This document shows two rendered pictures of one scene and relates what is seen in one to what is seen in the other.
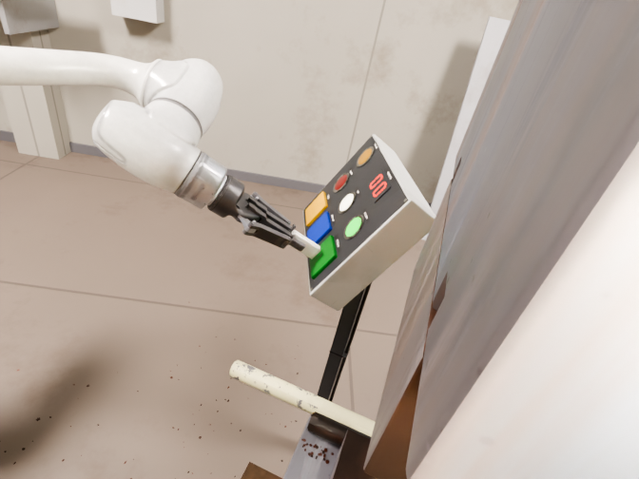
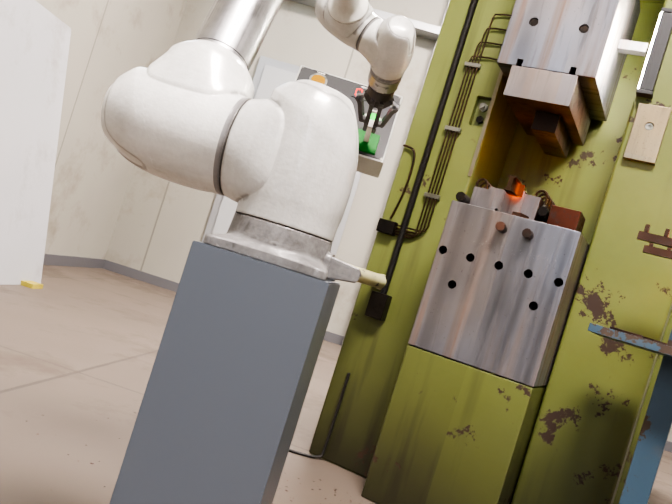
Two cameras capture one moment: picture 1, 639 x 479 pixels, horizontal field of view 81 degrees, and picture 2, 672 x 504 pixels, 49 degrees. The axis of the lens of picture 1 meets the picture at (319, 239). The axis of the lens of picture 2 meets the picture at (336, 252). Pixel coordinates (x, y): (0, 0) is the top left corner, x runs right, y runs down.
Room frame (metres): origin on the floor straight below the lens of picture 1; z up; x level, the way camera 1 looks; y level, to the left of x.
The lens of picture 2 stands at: (0.18, 2.15, 0.62)
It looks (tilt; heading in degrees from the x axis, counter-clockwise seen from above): 1 degrees up; 282
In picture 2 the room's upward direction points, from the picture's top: 17 degrees clockwise
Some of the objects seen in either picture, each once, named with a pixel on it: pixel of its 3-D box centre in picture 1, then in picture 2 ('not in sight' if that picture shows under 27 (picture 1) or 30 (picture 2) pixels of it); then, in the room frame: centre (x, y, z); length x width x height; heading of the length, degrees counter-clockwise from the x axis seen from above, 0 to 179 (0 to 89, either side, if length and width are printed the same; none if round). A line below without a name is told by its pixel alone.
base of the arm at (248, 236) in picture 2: not in sight; (290, 249); (0.47, 1.08, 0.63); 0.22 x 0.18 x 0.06; 6
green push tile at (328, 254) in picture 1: (323, 258); (365, 142); (0.64, -0.02, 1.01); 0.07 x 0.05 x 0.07; 11
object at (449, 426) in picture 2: not in sight; (467, 436); (0.09, -0.27, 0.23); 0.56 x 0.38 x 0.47; 76
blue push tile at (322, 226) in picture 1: (319, 231); not in sight; (0.74, 0.00, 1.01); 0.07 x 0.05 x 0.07; 11
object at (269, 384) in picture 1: (310, 403); (356, 274); (0.55, -0.06, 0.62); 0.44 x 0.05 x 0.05; 76
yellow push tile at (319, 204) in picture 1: (317, 209); not in sight; (0.83, 0.02, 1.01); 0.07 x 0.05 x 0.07; 11
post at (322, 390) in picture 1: (334, 362); not in sight; (0.75, -0.12, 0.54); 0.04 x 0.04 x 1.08; 76
